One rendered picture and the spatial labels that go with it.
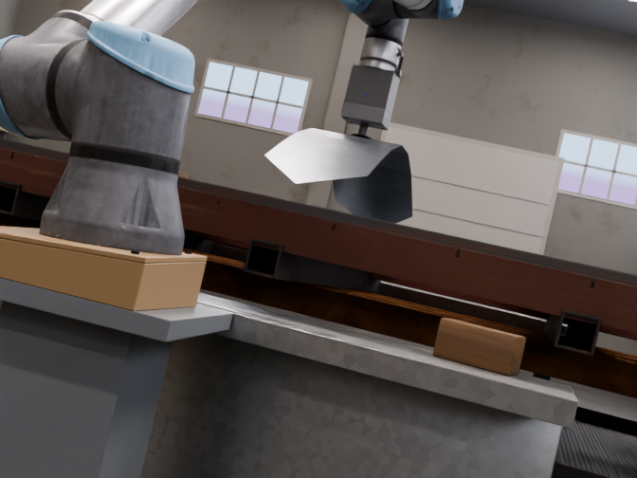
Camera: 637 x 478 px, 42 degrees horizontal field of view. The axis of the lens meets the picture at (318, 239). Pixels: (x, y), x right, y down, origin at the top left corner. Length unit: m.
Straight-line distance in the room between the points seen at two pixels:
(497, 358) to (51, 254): 0.54
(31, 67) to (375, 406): 0.60
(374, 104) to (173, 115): 0.78
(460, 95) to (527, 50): 1.11
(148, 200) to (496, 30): 11.56
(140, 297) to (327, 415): 0.44
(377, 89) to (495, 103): 10.47
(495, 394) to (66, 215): 0.50
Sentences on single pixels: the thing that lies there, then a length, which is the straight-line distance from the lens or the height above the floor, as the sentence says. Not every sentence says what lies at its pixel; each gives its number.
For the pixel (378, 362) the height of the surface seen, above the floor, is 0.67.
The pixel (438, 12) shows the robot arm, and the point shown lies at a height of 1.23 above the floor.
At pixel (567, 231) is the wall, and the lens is 11.93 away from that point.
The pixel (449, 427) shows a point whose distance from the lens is 1.13.
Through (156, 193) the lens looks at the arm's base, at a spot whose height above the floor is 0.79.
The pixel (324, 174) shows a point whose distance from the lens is 1.34.
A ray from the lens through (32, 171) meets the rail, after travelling 1.40.
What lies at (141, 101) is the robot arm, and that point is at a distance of 0.87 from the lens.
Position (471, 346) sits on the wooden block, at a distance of 1.06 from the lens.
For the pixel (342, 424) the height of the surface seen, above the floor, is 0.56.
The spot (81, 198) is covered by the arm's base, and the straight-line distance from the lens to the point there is 0.87.
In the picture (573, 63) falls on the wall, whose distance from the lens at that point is 12.32.
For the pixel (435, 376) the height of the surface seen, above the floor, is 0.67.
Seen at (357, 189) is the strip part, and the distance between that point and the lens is 1.84.
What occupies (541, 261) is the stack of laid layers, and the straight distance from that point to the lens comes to 1.20.
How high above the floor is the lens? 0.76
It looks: 2 degrees up
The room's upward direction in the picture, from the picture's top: 13 degrees clockwise
